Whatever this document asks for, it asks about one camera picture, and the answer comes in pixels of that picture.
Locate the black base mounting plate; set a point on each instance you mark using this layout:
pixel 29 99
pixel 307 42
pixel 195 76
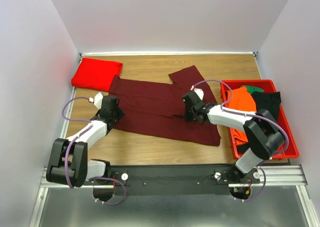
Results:
pixel 172 180

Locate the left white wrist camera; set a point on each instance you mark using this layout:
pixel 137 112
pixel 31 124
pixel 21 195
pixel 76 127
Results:
pixel 97 100

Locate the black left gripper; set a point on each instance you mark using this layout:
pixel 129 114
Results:
pixel 116 116

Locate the black t shirt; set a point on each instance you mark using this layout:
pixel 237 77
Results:
pixel 268 101

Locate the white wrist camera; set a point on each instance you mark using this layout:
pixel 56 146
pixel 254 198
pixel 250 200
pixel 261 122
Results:
pixel 199 92
pixel 97 100

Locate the aluminium frame rail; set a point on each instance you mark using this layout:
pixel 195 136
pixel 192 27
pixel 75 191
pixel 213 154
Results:
pixel 279 175

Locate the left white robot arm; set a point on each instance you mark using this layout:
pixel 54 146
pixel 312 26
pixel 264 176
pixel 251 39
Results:
pixel 68 162

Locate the orange t shirt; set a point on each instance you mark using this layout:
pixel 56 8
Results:
pixel 242 101

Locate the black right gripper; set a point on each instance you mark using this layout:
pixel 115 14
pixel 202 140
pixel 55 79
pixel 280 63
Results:
pixel 187 112

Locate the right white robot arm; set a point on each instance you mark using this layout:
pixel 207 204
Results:
pixel 263 134

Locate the folded red t shirt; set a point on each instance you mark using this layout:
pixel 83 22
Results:
pixel 95 74

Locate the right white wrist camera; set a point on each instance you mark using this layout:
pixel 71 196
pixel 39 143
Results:
pixel 199 92

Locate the green t shirt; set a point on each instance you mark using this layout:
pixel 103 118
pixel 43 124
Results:
pixel 251 89

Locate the maroon t shirt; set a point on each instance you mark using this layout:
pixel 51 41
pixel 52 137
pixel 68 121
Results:
pixel 157 109

